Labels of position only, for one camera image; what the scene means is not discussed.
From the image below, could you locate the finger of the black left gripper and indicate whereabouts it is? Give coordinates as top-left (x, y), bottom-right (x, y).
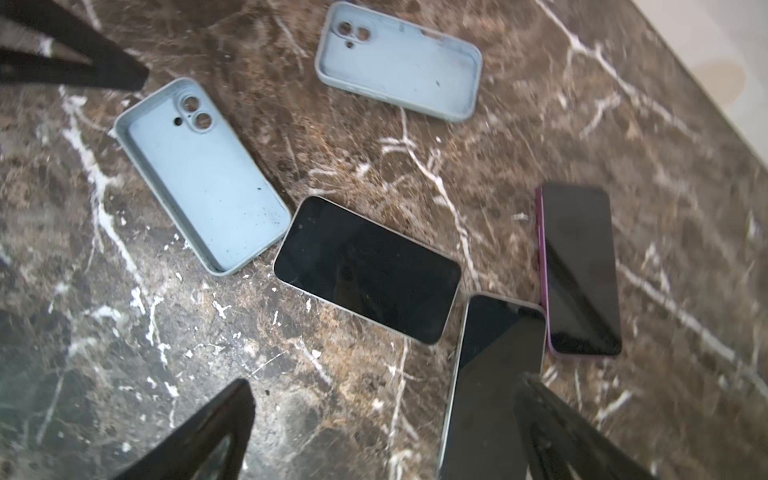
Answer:
top-left (1, 1), bottom-right (149, 92)

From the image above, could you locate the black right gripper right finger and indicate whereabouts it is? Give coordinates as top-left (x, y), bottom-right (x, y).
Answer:
top-left (512, 373), bottom-right (653, 479)

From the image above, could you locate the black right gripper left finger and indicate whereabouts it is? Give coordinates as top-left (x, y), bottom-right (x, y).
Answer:
top-left (117, 378), bottom-right (256, 479)

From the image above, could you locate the light blue phone case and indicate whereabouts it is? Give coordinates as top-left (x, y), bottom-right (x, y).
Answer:
top-left (315, 1), bottom-right (483, 122)
top-left (114, 78), bottom-right (292, 276)

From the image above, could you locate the black phone silver edge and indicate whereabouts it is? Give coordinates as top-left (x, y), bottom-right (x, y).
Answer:
top-left (273, 196), bottom-right (462, 345)

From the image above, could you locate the black phone white edge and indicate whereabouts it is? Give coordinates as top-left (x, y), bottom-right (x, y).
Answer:
top-left (437, 293), bottom-right (546, 479)

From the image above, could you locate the black phone purple edge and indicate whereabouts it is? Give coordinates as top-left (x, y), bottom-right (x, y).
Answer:
top-left (536, 182), bottom-right (623, 357)

